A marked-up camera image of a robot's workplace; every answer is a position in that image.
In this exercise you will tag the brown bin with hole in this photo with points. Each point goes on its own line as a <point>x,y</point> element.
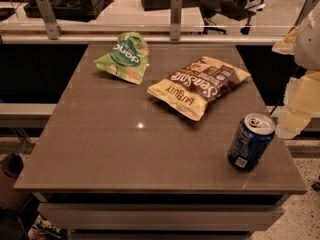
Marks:
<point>10,198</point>

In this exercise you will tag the right metal railing bracket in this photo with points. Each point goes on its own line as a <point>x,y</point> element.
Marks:
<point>307,7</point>

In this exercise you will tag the grey drawer front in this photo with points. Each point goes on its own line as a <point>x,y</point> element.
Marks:
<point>161,217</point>

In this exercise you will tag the metal railing bracket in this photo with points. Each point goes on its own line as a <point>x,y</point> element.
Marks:
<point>53,29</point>
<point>307,7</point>
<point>175,19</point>

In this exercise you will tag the green rice chip bag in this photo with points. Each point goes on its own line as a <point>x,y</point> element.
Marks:
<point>128,59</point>

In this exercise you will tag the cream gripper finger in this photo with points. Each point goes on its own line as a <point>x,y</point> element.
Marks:
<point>301,103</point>

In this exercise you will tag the blue soda can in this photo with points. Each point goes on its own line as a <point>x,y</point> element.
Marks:
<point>253,135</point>

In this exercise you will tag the left metal railing bracket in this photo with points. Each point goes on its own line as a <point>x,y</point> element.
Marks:
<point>53,29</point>

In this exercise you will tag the black office chair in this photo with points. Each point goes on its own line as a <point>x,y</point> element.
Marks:
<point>233,9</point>

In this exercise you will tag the middle metal railing bracket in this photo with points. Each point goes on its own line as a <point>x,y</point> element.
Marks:
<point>175,19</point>

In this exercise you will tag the yellow brown chip bag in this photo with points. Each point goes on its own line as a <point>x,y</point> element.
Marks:
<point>192,88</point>

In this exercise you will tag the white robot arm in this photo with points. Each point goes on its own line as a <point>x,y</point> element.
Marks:
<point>303,42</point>

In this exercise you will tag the black box on floor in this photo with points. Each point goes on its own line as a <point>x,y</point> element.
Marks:
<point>79,10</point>

